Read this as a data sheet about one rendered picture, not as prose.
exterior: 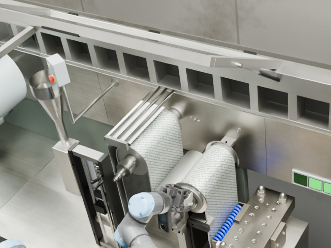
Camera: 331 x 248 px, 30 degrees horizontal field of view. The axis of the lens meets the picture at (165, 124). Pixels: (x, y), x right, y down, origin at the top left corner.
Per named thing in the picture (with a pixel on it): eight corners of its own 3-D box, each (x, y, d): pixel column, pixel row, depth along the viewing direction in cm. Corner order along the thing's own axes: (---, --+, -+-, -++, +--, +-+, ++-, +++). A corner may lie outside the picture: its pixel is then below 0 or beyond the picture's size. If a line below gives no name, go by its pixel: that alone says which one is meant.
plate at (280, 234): (271, 257, 245) (270, 238, 238) (281, 239, 251) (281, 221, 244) (276, 259, 244) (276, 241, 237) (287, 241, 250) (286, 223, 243)
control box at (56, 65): (48, 80, 237) (41, 59, 230) (63, 74, 239) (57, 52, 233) (55, 89, 232) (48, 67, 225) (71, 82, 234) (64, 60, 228)
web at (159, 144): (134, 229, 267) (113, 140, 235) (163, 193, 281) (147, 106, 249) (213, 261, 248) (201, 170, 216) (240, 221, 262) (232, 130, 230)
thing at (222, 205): (209, 242, 241) (204, 210, 229) (237, 202, 255) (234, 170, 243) (210, 243, 240) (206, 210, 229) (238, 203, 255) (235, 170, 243)
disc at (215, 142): (207, 165, 252) (204, 137, 243) (208, 164, 253) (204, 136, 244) (240, 175, 245) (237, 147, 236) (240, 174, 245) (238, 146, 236)
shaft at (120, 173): (111, 182, 231) (109, 176, 229) (120, 172, 234) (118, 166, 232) (117, 185, 229) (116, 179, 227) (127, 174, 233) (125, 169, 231)
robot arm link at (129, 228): (121, 255, 195) (139, 228, 192) (108, 232, 203) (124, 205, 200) (140, 258, 200) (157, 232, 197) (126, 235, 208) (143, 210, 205)
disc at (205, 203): (175, 205, 237) (170, 177, 228) (176, 204, 237) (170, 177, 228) (208, 218, 230) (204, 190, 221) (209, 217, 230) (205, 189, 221)
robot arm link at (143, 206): (121, 208, 197) (134, 188, 195) (139, 206, 206) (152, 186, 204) (138, 225, 193) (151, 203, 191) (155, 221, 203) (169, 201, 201)
